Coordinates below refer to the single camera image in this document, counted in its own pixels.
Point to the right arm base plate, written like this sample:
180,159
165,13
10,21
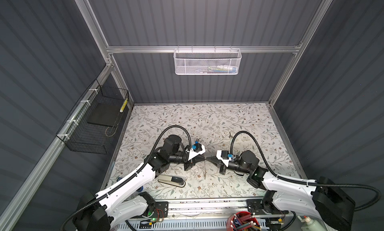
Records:
258,207

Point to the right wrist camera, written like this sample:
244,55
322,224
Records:
225,157

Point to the black wire basket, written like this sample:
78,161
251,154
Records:
97,125

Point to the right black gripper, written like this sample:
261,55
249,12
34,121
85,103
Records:
214,159

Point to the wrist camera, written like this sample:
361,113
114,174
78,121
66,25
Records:
195,150
225,157

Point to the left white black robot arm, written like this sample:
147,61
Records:
110,207

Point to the grey black stapler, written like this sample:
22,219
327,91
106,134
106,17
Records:
172,181

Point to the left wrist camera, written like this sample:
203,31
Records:
195,150

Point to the yellow marker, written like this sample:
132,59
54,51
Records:
123,105

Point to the red pencil cup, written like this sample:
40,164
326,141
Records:
243,221

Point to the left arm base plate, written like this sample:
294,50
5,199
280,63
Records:
160,210

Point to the white glue bottle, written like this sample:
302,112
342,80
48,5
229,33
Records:
310,224

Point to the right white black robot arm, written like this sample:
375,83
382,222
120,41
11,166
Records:
328,203

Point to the white wire mesh basket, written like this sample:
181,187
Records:
211,61

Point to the black foam pad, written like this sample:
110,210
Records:
105,115

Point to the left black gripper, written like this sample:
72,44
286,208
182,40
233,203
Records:
192,162

